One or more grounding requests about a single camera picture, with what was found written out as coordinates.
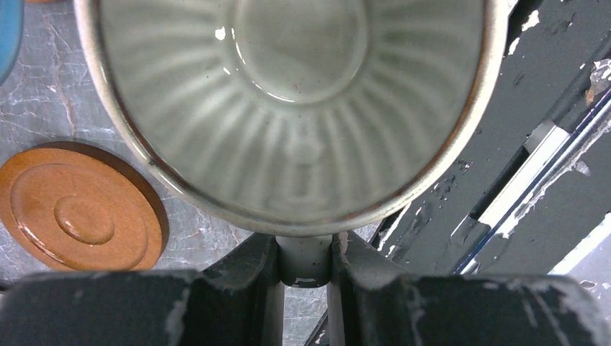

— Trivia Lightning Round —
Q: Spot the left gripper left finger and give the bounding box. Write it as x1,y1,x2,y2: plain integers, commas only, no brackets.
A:
1,234,284,345

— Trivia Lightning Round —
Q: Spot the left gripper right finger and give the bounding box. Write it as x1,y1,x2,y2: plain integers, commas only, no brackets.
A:
327,231,610,345

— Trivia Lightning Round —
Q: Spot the grey ribbed mug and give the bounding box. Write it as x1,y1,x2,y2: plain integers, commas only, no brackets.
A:
73,0,511,289

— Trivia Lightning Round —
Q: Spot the brown wooden coaster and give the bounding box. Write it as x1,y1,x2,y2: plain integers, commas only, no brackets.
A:
1,141,169,271

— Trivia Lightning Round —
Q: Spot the blue white mug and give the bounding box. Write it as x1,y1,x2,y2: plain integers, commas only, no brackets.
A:
1,0,24,84

